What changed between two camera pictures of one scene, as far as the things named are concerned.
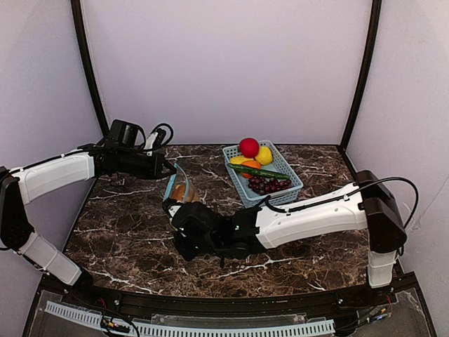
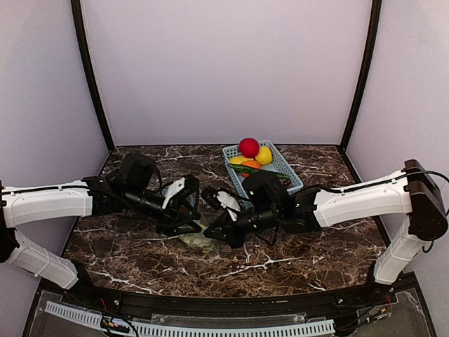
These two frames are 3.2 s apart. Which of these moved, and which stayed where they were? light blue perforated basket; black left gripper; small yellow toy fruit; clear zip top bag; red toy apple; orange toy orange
Moved: clear zip top bag; black left gripper
Stayed: light blue perforated basket; red toy apple; small yellow toy fruit; orange toy orange
